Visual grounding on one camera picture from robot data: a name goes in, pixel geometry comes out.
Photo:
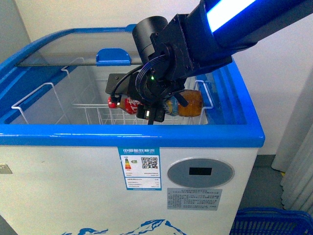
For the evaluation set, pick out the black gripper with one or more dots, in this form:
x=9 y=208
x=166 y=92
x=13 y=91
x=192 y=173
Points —
x=143 y=86

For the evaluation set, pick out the orange drink bottle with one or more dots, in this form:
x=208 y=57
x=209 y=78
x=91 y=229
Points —
x=171 y=105

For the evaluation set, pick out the glass sliding freezer lid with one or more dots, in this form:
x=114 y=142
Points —
x=81 y=49

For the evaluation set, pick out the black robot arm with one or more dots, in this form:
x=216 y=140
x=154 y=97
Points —
x=201 y=42

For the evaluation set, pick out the blue energy label sticker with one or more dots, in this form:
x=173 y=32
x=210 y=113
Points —
x=141 y=167

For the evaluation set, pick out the grey oval control panel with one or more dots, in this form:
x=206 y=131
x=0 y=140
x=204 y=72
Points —
x=200 y=173

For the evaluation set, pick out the grey instruction sticker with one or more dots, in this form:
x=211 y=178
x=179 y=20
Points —
x=200 y=199

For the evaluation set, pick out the white chest freezer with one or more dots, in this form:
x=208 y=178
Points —
x=67 y=179

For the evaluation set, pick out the blue plastic basket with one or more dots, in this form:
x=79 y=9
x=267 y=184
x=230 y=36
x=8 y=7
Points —
x=271 y=221

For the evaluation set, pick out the white wire freezer basket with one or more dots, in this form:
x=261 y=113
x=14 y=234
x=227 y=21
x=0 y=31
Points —
x=79 y=97

